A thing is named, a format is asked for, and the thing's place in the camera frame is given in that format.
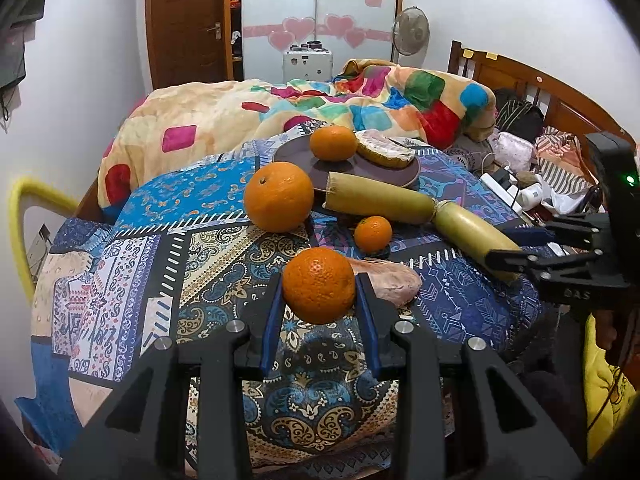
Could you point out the colourful patchwork quilt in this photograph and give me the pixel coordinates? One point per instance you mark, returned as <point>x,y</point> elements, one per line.
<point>215,115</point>

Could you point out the black bag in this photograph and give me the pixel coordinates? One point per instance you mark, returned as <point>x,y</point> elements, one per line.
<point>520,115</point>

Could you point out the wooden bed headboard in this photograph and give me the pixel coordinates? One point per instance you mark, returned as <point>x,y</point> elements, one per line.
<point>555,80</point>

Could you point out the dark hanging clothes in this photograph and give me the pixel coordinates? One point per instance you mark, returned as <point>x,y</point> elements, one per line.
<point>11,60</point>

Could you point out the large orange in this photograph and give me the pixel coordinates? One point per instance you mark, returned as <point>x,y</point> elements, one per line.
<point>278,203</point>

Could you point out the standing fan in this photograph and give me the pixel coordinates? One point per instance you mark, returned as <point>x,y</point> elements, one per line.
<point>411,30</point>

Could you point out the white power strip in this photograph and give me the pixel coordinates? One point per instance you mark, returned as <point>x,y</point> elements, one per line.
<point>497,187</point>

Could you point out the brown wooden door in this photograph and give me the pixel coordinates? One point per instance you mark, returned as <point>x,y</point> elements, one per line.
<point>182,20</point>

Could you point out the dark brown plate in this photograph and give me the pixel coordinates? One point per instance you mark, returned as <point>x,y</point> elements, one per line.
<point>300,152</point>

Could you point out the white bottle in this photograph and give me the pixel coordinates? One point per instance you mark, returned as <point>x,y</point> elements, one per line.
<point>532,195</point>

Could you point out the medium orange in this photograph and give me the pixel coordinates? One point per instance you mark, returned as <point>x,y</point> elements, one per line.
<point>320,285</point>
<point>333,143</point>

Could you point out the small orange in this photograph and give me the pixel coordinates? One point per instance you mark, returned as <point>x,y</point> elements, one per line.
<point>373,233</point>

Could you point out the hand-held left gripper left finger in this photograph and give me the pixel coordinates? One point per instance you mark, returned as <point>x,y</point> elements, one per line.
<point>272,320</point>

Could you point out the pink pouch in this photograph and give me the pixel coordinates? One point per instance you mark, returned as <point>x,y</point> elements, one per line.
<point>515,152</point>

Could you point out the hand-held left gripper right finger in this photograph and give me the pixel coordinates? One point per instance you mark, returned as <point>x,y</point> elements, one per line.
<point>369,320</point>

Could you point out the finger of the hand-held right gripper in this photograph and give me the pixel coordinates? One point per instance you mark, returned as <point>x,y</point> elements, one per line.
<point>510,261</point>
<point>530,236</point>

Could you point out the striped cloth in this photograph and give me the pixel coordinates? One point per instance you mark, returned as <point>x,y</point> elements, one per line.
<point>565,160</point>

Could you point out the blue patterned blanket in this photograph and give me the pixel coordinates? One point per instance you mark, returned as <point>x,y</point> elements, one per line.
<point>200,260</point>

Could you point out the yellow cloth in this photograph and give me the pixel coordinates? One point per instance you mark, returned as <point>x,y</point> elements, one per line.
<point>607,390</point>

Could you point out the wardrobe with pink hearts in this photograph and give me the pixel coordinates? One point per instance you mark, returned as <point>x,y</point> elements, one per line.
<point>320,0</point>

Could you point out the white hard case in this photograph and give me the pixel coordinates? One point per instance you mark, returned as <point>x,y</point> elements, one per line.
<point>307,67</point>

